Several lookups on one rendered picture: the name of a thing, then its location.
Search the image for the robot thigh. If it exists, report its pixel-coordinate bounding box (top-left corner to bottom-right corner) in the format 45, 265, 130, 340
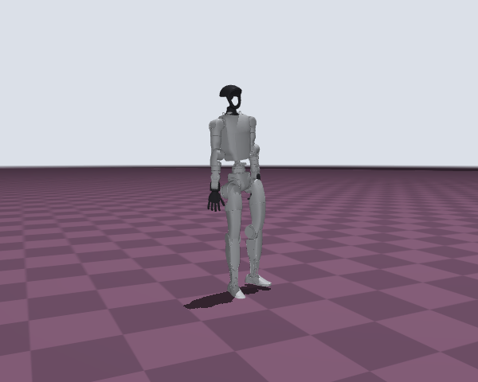
220, 180, 242, 243
245, 177, 266, 239

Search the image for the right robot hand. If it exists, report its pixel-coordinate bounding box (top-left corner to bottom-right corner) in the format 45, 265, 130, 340
207, 182, 225, 212

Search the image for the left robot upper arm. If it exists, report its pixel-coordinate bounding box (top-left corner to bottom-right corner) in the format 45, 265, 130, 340
248, 116, 260, 155

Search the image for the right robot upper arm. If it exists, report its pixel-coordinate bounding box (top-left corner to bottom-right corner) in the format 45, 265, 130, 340
209, 118, 225, 161

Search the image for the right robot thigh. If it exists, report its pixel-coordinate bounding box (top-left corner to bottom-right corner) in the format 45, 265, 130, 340
220, 180, 242, 243

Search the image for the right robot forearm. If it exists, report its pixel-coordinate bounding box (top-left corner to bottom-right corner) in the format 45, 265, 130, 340
210, 150, 221, 189

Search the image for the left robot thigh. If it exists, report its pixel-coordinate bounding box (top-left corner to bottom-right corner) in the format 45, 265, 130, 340
245, 177, 266, 239

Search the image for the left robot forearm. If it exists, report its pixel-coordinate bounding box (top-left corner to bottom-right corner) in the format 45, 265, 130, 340
249, 153, 260, 179

